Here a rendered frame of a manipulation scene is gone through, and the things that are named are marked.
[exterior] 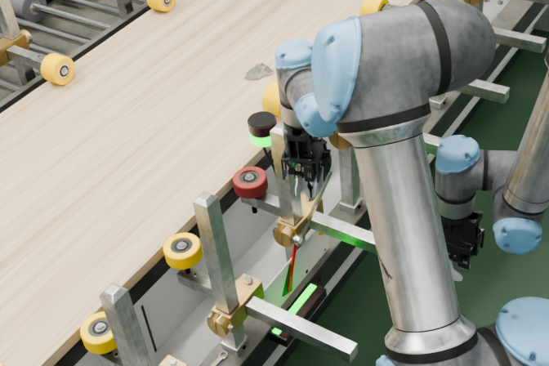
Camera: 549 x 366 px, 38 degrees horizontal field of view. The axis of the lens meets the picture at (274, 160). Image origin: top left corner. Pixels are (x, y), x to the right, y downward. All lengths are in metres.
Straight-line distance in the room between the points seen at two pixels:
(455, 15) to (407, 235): 0.26
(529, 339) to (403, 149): 0.29
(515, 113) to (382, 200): 2.62
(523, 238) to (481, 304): 1.41
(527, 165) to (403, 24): 0.43
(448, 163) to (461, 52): 0.52
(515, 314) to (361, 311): 1.67
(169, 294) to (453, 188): 0.72
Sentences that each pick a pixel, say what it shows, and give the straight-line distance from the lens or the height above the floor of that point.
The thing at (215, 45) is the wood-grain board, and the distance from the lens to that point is 2.37.
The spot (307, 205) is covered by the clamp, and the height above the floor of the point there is 0.87.
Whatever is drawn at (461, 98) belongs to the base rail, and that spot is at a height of 0.68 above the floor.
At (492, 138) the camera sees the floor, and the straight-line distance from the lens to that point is 3.42.
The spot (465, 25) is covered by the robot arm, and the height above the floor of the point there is 1.60.
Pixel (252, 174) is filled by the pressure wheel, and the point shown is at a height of 0.90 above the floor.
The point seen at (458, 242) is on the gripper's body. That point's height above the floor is 0.96.
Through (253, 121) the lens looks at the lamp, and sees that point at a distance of 1.64.
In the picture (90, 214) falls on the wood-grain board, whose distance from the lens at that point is 1.87.
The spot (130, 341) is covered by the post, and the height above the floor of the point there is 1.02.
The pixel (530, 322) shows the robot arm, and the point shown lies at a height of 1.27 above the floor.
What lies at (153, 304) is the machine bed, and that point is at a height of 0.75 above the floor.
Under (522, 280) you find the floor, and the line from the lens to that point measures 2.85.
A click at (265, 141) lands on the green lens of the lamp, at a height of 1.09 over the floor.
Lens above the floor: 2.09
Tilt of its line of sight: 39 degrees down
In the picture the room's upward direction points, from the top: 7 degrees counter-clockwise
